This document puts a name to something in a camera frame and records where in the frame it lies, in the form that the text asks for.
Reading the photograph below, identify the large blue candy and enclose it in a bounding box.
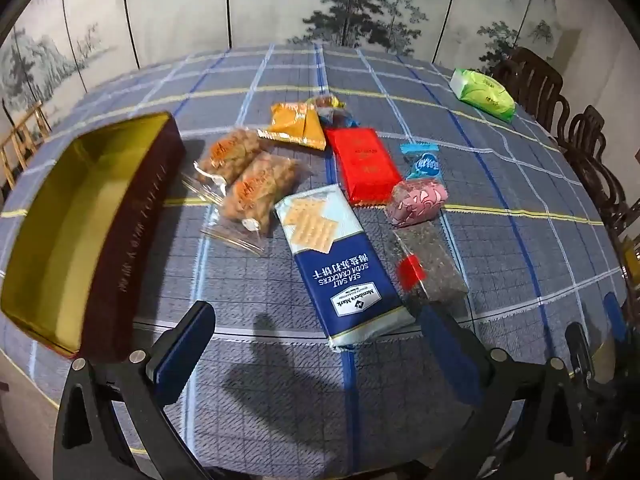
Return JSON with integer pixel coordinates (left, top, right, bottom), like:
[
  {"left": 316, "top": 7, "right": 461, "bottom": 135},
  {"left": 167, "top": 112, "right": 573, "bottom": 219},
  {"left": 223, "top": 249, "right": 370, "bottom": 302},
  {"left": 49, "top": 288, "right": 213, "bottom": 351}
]
[{"left": 400, "top": 142, "right": 446, "bottom": 183}]

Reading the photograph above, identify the red snack packet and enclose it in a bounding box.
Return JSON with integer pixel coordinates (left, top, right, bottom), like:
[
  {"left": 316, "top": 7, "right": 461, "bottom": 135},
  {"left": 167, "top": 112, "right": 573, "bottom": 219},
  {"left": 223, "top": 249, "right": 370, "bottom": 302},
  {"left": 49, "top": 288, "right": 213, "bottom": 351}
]
[{"left": 324, "top": 127, "right": 403, "bottom": 206}]

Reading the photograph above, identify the pink snack packet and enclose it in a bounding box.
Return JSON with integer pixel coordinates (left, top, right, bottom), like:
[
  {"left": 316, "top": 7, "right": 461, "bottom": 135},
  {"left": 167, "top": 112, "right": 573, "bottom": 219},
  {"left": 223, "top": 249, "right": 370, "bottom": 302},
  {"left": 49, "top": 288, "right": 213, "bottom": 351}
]
[{"left": 384, "top": 180, "right": 448, "bottom": 226}]

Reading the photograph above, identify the green tissue pack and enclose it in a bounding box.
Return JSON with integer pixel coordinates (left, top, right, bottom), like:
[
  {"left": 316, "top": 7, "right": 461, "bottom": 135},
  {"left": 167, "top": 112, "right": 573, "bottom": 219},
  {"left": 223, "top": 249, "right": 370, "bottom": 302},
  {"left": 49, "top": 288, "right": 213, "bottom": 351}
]
[{"left": 448, "top": 67, "right": 517, "bottom": 123}]

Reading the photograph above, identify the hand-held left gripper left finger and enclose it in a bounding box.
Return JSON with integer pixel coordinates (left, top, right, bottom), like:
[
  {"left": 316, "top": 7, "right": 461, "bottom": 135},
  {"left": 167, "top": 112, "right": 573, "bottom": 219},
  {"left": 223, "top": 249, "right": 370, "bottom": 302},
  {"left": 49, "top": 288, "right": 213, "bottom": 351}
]
[{"left": 52, "top": 301, "right": 217, "bottom": 480}]

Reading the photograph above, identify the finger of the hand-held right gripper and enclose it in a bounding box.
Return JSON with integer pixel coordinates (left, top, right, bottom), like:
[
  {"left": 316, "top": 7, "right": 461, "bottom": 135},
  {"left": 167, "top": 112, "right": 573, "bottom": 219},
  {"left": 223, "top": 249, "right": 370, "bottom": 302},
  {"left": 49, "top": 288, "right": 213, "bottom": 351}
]
[
  {"left": 602, "top": 292, "right": 628, "bottom": 343},
  {"left": 565, "top": 322, "right": 596, "bottom": 378}
]

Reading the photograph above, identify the clear bag of fried snacks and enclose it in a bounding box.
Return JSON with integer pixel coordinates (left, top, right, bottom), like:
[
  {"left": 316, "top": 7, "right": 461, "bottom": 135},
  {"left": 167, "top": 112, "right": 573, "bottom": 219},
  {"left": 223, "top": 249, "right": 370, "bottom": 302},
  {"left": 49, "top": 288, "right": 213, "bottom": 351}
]
[
  {"left": 181, "top": 127, "right": 273, "bottom": 206},
  {"left": 200, "top": 150, "right": 313, "bottom": 256}
]

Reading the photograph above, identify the painted folding screen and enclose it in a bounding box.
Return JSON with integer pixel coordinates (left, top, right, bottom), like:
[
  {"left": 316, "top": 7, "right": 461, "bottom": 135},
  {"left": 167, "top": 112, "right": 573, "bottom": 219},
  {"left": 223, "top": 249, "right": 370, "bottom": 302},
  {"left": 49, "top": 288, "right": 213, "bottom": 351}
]
[{"left": 0, "top": 0, "right": 586, "bottom": 111}]

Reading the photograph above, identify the dark seed packet red label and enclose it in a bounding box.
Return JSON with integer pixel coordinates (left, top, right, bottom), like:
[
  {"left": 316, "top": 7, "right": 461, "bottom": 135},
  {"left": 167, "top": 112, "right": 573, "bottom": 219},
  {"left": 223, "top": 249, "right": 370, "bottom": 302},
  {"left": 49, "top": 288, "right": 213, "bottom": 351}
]
[{"left": 385, "top": 225, "right": 470, "bottom": 303}]

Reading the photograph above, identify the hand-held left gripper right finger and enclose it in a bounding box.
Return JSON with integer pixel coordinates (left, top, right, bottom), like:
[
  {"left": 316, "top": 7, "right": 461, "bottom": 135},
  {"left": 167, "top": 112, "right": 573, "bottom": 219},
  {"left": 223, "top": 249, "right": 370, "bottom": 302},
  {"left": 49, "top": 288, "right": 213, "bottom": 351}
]
[{"left": 419, "top": 302, "right": 588, "bottom": 480}]

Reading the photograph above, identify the red and gold tin box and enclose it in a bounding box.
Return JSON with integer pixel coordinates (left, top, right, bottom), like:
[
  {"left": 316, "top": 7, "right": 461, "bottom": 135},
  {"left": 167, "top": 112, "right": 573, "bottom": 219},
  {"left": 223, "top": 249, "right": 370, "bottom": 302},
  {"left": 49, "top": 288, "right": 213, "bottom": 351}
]
[{"left": 0, "top": 111, "right": 187, "bottom": 361}]

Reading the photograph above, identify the light wooden chair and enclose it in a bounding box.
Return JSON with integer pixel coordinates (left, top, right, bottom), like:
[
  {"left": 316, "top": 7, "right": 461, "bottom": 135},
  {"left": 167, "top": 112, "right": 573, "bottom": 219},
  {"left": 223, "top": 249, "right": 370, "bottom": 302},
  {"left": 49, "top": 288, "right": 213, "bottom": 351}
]
[{"left": 0, "top": 100, "right": 51, "bottom": 191}]

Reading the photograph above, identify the yellow snack packet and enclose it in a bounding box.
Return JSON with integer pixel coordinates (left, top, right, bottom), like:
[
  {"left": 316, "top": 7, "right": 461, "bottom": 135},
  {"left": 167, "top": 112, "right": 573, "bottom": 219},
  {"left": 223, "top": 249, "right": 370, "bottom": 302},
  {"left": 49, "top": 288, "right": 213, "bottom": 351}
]
[{"left": 257, "top": 101, "right": 328, "bottom": 152}]

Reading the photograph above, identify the small blue candy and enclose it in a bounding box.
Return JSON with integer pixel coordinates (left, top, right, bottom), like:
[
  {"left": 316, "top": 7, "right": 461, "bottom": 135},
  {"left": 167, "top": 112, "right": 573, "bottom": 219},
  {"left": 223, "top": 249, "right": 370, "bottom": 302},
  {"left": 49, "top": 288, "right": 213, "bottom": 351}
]
[{"left": 320, "top": 110, "right": 361, "bottom": 131}]

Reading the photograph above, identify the blue plaid tablecloth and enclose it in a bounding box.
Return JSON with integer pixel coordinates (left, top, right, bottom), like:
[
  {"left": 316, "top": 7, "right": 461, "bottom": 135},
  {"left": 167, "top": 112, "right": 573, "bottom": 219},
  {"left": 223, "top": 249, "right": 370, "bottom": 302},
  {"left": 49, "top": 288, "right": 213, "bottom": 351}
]
[{"left": 0, "top": 42, "right": 631, "bottom": 471}]

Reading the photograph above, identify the blue cracker pack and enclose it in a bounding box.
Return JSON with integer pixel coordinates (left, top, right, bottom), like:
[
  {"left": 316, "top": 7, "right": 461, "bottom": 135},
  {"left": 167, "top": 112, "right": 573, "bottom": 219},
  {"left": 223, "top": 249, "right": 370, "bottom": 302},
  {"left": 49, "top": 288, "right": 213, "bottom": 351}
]
[{"left": 274, "top": 185, "right": 417, "bottom": 351}]

